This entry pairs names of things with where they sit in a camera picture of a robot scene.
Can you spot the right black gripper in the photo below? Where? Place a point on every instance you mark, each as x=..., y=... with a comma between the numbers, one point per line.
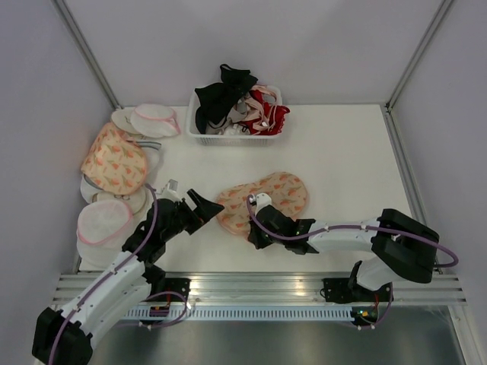
x=254, y=236

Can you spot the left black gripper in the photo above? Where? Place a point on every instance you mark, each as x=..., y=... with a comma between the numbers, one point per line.
x=203, y=213

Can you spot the tulip print mesh laundry bag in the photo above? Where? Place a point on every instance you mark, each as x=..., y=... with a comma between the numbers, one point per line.
x=287, y=191

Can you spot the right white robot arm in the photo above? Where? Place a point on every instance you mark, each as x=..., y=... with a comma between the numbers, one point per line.
x=402, y=249

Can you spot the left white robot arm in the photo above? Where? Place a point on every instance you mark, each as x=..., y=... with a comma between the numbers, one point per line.
x=70, y=335

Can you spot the white grey-trim laundry bag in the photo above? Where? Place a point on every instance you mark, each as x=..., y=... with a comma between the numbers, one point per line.
x=154, y=154

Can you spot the large white pink-trim mesh bag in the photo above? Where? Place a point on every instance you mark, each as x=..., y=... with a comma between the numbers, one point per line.
x=102, y=229

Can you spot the red bra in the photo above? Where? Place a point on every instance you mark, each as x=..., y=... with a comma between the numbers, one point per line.
x=270, y=113

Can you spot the black bra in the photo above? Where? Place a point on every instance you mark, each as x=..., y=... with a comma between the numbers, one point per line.
x=216, y=100

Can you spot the cream laundry bag with glasses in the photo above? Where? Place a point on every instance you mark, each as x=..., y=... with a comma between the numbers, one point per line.
x=91, y=193

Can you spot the beige pink bra in basket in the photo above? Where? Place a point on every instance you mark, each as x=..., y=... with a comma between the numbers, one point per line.
x=246, y=112

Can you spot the cream embroidered laundry bag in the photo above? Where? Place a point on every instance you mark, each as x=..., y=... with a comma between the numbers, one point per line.
x=121, y=118

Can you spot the white plastic basket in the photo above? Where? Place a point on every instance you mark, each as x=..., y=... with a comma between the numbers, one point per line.
x=222, y=140

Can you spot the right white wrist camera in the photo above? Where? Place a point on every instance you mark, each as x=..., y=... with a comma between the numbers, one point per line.
x=262, y=200

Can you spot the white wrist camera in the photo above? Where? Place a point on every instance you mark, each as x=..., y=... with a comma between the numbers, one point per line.
x=169, y=192
x=262, y=200

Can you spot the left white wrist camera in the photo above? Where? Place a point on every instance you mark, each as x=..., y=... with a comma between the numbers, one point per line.
x=169, y=192

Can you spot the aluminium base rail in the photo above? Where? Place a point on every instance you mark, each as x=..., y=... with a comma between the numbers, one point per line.
x=247, y=288

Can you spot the white slotted cable duct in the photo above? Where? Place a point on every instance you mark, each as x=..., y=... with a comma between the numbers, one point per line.
x=243, y=313

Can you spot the left aluminium frame post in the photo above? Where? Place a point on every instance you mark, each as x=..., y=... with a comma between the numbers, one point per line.
x=89, y=57

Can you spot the aluminium frame post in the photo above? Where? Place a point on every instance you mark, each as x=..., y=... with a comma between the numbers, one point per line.
x=427, y=37
x=89, y=57

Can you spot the right aluminium frame post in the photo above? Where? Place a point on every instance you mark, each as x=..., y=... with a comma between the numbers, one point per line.
x=427, y=37

